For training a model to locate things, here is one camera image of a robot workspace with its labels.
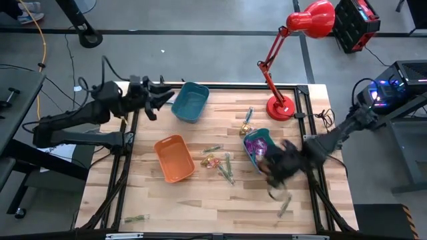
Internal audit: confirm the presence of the black case with hazard stripe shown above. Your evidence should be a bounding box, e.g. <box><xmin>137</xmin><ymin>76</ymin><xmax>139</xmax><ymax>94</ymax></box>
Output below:
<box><xmin>353</xmin><ymin>203</ymin><xmax>418</xmax><ymax>240</ymax></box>

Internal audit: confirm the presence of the black floor stand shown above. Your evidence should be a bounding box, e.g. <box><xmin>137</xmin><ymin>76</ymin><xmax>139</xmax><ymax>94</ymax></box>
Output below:
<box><xmin>55</xmin><ymin>0</ymin><xmax>104</xmax><ymax>49</ymax></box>

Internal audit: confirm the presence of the black knob handle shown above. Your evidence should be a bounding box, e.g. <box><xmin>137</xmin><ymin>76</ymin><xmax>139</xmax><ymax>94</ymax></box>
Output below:
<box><xmin>0</xmin><ymin>87</ymin><xmax>21</xmax><ymax>109</ymax></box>

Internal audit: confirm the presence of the person's leg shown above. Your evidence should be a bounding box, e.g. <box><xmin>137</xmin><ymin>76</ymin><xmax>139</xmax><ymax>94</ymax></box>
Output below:
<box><xmin>0</xmin><ymin>0</ymin><xmax>23</xmax><ymax>19</ymax></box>

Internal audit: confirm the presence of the green stick candy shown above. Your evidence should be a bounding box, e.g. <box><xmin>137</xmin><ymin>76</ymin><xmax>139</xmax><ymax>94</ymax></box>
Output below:
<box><xmin>224</xmin><ymin>152</ymin><xmax>234</xmax><ymax>177</ymax></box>
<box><xmin>201</xmin><ymin>143</ymin><xmax>224</xmax><ymax>155</ymax></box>
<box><xmin>277</xmin><ymin>195</ymin><xmax>293</xmax><ymax>219</ymax></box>
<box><xmin>121</xmin><ymin>214</ymin><xmax>150</xmax><ymax>224</ymax></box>

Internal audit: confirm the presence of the grey round floor base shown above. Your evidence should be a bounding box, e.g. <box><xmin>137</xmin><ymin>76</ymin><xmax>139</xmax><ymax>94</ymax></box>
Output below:
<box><xmin>73</xmin><ymin>0</ymin><xmax>98</xmax><ymax>15</ymax></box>

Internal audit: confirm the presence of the black computer with coloured lights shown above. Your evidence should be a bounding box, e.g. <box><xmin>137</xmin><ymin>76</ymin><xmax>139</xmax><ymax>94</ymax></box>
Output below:
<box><xmin>356</xmin><ymin>59</ymin><xmax>427</xmax><ymax>113</ymax></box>

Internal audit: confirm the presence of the black desk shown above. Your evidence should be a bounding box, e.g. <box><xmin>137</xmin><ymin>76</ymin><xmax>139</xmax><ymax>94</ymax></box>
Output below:
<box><xmin>0</xmin><ymin>69</ymin><xmax>90</xmax><ymax>221</ymax></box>

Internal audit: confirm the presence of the black and red toolbox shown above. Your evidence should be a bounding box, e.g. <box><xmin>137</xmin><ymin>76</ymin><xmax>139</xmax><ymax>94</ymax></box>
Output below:
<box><xmin>332</xmin><ymin>0</ymin><xmax>382</xmax><ymax>54</ymax></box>

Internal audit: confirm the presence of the white paper sheet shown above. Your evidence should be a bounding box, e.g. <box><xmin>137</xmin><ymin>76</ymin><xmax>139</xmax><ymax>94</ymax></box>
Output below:
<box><xmin>37</xmin><ymin>143</ymin><xmax>78</xmax><ymax>173</ymax></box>

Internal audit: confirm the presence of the orange plastic bin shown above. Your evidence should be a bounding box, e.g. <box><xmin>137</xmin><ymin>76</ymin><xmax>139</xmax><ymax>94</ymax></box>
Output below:
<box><xmin>153</xmin><ymin>134</ymin><xmax>196</xmax><ymax>184</ymax></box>

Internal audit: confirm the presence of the black cable bundle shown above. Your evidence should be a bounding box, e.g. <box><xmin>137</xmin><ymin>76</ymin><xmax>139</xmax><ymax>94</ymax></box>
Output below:
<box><xmin>313</xmin><ymin>108</ymin><xmax>336</xmax><ymax>129</ymax></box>

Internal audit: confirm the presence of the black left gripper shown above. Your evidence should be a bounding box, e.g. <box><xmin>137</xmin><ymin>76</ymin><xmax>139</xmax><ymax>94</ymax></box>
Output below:
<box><xmin>126</xmin><ymin>75</ymin><xmax>176</xmax><ymax>111</ymax></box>

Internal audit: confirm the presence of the teal plastic bin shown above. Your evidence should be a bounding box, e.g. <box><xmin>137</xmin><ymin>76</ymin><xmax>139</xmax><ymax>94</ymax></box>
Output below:
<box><xmin>242</xmin><ymin>127</ymin><xmax>278</xmax><ymax>174</ymax></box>

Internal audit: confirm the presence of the person's foot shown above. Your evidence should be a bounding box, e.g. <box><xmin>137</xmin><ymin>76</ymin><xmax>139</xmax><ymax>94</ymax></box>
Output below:
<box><xmin>18</xmin><ymin>1</ymin><xmax>43</xmax><ymax>13</ymax></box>
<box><xmin>16</xmin><ymin>11</ymin><xmax>45</xmax><ymax>25</ymax></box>

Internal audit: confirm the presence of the tall black cabinet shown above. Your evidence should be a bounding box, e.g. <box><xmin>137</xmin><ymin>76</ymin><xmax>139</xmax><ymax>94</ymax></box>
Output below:
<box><xmin>395</xmin><ymin>0</ymin><xmax>427</xmax><ymax>36</ymax></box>

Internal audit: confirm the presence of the red desk lamp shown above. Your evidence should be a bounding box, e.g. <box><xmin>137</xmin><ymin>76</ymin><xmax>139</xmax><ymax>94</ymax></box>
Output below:
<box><xmin>256</xmin><ymin>0</ymin><xmax>336</xmax><ymax>122</ymax></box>

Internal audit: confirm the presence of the clear plastic packet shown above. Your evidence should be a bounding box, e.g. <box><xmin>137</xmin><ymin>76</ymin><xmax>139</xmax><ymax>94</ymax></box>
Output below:
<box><xmin>216</xmin><ymin>163</ymin><xmax>236</xmax><ymax>186</ymax></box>

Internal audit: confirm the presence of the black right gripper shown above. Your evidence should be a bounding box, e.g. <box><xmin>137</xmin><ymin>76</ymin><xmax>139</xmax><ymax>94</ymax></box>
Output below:
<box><xmin>258</xmin><ymin>139</ymin><xmax>308</xmax><ymax>190</ymax></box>

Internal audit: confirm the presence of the silver table bracket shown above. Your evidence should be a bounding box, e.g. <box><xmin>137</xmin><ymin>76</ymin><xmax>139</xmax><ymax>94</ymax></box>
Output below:
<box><xmin>292</xmin><ymin>234</ymin><xmax>330</xmax><ymax>240</ymax></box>
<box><xmin>105</xmin><ymin>232</ymin><xmax>145</xmax><ymax>240</ymax></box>

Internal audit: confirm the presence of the blue plastic bin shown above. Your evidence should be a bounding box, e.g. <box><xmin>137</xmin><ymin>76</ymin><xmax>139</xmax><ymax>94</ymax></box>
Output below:
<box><xmin>171</xmin><ymin>81</ymin><xmax>210</xmax><ymax>124</ymax></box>

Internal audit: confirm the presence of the yellow cable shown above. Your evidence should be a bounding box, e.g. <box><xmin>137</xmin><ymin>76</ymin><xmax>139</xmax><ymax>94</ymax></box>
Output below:
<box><xmin>18</xmin><ymin>0</ymin><xmax>48</xmax><ymax>121</ymax></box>

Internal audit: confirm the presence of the black computer stand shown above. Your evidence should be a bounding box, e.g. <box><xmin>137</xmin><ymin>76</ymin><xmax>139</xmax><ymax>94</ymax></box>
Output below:
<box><xmin>366</xmin><ymin>93</ymin><xmax>427</xmax><ymax>194</ymax></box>

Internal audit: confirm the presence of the purple candy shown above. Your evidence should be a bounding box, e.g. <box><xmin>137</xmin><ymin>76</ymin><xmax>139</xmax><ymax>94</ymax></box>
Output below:
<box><xmin>245</xmin><ymin>137</ymin><xmax>264</xmax><ymax>154</ymax></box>
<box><xmin>253</xmin><ymin>141</ymin><xmax>270</xmax><ymax>161</ymax></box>

